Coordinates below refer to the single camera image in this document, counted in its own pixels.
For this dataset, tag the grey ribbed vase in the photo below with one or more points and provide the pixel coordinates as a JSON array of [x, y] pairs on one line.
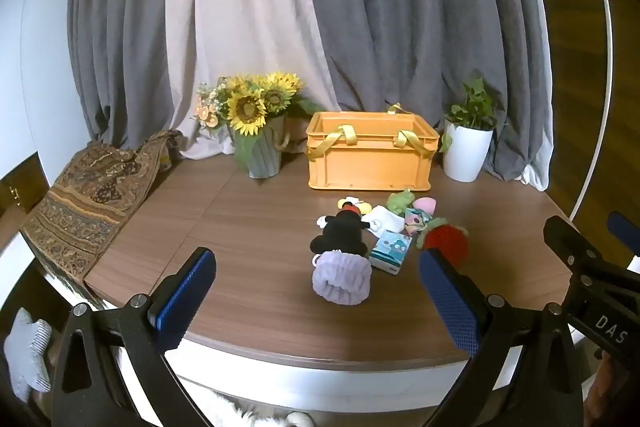
[[262, 154]]

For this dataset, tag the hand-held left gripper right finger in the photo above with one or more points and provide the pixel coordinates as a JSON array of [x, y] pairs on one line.
[[450, 307]]

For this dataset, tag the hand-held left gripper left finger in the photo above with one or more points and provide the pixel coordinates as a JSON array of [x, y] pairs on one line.
[[185, 297]]

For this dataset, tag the peach flower bunch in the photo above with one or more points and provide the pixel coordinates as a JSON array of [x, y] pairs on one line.
[[207, 112]]

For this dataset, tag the orange plastic crate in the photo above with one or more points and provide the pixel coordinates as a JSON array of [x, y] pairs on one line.
[[370, 167]]

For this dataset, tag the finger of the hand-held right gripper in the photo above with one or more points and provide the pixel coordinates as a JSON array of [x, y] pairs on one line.
[[567, 239], [625, 232]]

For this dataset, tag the red knitted strawberry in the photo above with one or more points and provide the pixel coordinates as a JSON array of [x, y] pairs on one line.
[[445, 242]]

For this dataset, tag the person's right hand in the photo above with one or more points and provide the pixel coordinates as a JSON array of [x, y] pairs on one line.
[[607, 389]]

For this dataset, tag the green frog plush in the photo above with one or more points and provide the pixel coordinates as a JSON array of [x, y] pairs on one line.
[[400, 202]]

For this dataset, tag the brown patterned cloth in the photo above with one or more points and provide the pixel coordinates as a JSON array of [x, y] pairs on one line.
[[85, 202]]

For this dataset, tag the purple fluffy wristband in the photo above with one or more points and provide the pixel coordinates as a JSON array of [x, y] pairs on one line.
[[342, 279]]

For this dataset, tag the white curved rail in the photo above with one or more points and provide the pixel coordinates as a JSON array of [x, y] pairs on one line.
[[610, 57]]

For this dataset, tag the pale pink curtain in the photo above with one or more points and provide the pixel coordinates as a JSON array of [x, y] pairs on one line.
[[240, 7]]

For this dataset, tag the green potted plant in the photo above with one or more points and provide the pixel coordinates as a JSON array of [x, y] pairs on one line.
[[472, 107]]

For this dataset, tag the white plant pot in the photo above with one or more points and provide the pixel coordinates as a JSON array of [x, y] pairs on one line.
[[465, 154]]

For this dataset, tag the white cloth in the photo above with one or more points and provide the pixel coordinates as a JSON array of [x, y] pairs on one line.
[[385, 216]]

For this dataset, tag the pink makeup sponge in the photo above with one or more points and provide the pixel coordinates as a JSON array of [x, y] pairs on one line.
[[425, 207]]

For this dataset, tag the white furry cushion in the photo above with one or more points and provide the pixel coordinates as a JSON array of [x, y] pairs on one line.
[[250, 414]]

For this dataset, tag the white curtain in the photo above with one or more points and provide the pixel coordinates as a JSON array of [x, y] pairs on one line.
[[534, 174]]

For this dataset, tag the blue tissue pack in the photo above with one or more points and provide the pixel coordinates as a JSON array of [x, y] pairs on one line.
[[391, 253]]

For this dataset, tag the grey curtain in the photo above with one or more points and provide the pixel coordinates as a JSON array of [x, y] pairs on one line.
[[425, 7], [120, 32]]

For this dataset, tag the sunflower bouquet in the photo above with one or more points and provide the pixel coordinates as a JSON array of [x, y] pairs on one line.
[[250, 107]]

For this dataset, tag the black mouse plush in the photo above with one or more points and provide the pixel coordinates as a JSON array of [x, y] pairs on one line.
[[340, 229]]

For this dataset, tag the grey star cushion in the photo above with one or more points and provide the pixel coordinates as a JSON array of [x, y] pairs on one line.
[[27, 352]]

